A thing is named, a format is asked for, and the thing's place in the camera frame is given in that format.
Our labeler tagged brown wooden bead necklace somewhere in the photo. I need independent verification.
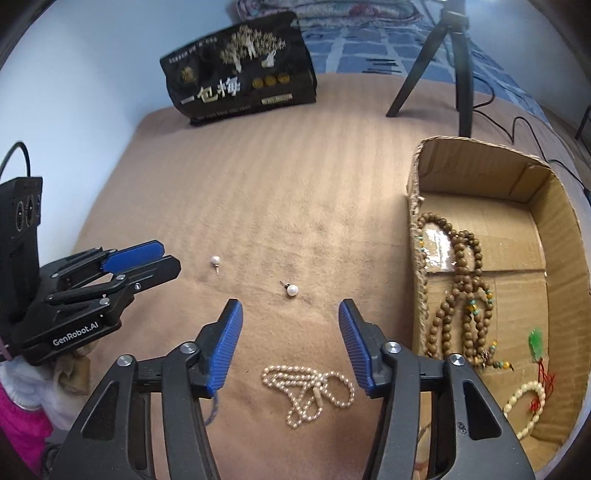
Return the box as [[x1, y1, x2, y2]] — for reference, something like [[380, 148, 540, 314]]
[[414, 211, 516, 372]]

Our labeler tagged green jade pendant red cord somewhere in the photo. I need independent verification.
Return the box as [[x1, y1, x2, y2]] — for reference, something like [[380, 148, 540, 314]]
[[527, 327, 558, 414]]

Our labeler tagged cream bead bracelet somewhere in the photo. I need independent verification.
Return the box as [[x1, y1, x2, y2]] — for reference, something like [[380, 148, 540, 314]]
[[502, 380, 547, 441]]

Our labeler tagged pink sleeve left forearm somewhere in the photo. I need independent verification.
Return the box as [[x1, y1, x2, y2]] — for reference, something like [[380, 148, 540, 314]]
[[1, 388, 53, 475]]

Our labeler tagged left hand in white glove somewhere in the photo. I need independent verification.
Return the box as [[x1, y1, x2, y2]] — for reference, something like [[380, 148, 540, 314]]
[[1, 341, 98, 431]]

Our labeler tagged white pearl stud earring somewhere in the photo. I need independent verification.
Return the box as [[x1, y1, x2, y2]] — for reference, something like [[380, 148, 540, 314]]
[[211, 255, 221, 274], [280, 281, 300, 298]]

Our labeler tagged tan bed blanket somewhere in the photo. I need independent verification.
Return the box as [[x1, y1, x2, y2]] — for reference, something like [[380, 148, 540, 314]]
[[68, 71, 591, 480]]

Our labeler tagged brown cardboard box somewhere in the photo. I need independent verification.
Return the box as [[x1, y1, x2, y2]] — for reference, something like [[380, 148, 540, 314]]
[[407, 137, 590, 478]]

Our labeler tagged black snack bag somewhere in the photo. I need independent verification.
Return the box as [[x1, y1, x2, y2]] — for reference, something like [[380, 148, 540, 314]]
[[159, 11, 318, 126]]

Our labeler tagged blue checked bed sheet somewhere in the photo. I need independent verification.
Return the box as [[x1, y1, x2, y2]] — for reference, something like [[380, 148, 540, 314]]
[[303, 17, 547, 121]]

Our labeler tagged floral folded quilt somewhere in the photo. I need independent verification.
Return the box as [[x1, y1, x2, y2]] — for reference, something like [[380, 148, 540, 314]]
[[236, 0, 423, 26]]

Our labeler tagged black tripod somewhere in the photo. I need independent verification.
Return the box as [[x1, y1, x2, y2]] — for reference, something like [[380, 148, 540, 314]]
[[385, 0, 477, 139]]

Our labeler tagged blue bangle bracelet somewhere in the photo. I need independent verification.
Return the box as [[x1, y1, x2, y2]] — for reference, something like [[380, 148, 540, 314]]
[[202, 391, 223, 428]]

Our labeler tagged small white pearl necklace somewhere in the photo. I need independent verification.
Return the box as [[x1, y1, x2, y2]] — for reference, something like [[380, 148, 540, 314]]
[[260, 363, 358, 429]]

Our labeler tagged black power cable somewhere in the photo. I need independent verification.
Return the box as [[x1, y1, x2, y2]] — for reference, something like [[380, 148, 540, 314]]
[[434, 0, 591, 209]]

